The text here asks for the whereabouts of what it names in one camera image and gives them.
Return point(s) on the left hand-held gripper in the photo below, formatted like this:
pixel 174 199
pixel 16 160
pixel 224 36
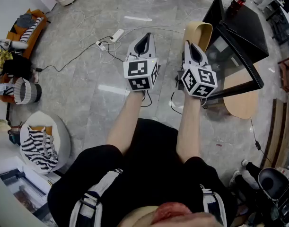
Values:
pixel 137 69

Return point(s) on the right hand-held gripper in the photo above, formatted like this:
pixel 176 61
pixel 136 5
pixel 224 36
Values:
pixel 198 80

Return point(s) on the beige container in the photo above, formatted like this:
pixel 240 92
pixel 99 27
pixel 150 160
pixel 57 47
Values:
pixel 194 32

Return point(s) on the black glass-door mini fridge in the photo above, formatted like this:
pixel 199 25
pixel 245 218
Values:
pixel 246 32

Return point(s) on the person's left forearm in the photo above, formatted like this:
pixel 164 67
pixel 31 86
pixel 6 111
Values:
pixel 126 123

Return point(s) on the person's right forearm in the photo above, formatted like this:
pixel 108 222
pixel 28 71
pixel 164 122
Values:
pixel 188 129

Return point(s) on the long white power strip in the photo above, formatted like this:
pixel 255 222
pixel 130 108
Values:
pixel 117 36

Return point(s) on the small white power strip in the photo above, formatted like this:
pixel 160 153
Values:
pixel 100 46

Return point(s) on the dark bottle with red cap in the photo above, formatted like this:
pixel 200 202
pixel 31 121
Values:
pixel 236 5

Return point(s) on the black metal rack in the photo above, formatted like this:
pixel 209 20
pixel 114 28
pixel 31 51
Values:
pixel 282 27

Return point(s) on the brown wooden stool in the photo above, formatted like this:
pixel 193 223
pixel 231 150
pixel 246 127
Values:
pixel 288 73

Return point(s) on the orange box with clothes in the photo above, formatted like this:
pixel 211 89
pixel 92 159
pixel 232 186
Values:
pixel 37 35

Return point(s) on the wooden plank shelf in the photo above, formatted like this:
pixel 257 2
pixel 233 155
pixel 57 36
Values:
pixel 277 133

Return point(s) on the white oval basket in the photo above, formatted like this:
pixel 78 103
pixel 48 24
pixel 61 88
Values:
pixel 62 138

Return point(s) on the person's black clothing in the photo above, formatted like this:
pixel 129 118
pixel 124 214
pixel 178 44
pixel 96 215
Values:
pixel 153 169

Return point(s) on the grey pleated basket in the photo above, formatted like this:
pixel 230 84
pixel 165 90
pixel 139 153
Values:
pixel 28 91

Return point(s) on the white shoe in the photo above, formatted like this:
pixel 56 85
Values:
pixel 234 177

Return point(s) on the yellow cloth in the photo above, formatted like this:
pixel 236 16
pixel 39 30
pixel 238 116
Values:
pixel 1 55

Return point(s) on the black white striped cloth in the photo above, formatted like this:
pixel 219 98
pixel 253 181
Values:
pixel 37 148

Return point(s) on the black round appliance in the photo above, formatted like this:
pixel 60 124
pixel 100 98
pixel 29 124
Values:
pixel 274 185

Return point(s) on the person's chin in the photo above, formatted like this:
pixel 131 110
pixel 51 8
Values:
pixel 170 215

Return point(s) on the framed picture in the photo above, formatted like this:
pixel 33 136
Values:
pixel 26 190

